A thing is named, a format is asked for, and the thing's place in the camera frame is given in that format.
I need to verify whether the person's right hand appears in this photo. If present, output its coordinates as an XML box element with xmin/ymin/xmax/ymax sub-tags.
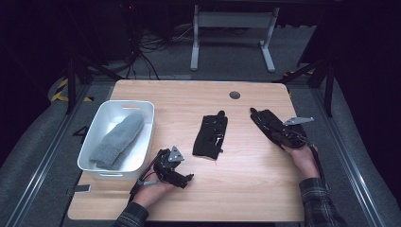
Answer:
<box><xmin>282</xmin><ymin>144</ymin><xmax>320</xmax><ymax>181</ymax></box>

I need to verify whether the grey mitten with label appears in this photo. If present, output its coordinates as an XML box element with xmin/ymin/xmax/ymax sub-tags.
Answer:
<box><xmin>89</xmin><ymin>111</ymin><xmax>146</xmax><ymax>166</ymax></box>

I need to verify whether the tangle of floor cables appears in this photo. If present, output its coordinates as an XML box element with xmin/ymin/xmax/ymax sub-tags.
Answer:
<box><xmin>126</xmin><ymin>25</ymin><xmax>197</xmax><ymax>80</ymax></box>

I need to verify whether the left hand-held gripper cable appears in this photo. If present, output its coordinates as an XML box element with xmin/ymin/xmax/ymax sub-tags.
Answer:
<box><xmin>128</xmin><ymin>150</ymin><xmax>166</xmax><ymax>202</ymax></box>

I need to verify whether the person's left hand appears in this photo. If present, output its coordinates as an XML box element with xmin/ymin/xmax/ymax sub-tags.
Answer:
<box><xmin>131</xmin><ymin>182</ymin><xmax>174</xmax><ymax>209</ymax></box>

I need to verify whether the metal floor rail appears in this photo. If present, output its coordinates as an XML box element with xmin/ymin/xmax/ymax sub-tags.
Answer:
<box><xmin>3</xmin><ymin>83</ymin><xmax>93</xmax><ymax>227</ymax></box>
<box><xmin>310</xmin><ymin>86</ymin><xmax>386</xmax><ymax>227</ymax></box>

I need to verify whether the white metal desk frame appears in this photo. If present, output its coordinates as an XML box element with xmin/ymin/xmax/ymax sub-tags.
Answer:
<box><xmin>189</xmin><ymin>4</ymin><xmax>281</xmax><ymax>74</ymax></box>

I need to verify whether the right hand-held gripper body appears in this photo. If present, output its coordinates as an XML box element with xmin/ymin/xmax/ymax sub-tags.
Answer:
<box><xmin>278</xmin><ymin>117</ymin><xmax>315</xmax><ymax>149</ymax></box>

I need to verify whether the black glove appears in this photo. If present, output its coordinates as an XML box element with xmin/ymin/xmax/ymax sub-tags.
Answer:
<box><xmin>192</xmin><ymin>110</ymin><xmax>229</xmax><ymax>161</ymax></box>
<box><xmin>249</xmin><ymin>107</ymin><xmax>296</xmax><ymax>149</ymax></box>

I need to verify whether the black metal stand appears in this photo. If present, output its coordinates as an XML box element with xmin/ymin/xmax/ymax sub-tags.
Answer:
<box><xmin>64</xmin><ymin>55</ymin><xmax>124</xmax><ymax>116</ymax></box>
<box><xmin>272</xmin><ymin>56</ymin><xmax>337</xmax><ymax>118</ymax></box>

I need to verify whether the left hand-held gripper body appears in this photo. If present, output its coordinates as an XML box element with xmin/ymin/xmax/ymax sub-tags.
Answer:
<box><xmin>137</xmin><ymin>146</ymin><xmax>186</xmax><ymax>187</ymax></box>

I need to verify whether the white plastic basket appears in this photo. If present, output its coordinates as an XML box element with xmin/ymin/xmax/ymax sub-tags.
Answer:
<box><xmin>77</xmin><ymin>99</ymin><xmax>156</xmax><ymax>182</ymax></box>

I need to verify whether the yellow black hazard tape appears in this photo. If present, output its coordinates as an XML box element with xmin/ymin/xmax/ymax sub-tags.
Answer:
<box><xmin>50</xmin><ymin>78</ymin><xmax>95</xmax><ymax>103</ymax></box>

